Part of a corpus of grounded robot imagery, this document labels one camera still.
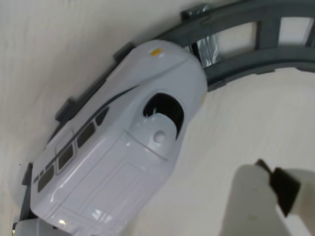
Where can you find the grey circular toy train track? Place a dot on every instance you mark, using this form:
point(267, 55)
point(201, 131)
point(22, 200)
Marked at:
point(246, 62)

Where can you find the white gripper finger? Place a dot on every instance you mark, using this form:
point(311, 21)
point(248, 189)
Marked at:
point(248, 204)
point(305, 204)

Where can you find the white Shinkansen toy locomotive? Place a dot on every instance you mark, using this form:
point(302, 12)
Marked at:
point(110, 172)

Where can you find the silver tape strip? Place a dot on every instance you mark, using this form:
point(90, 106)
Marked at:
point(206, 49)

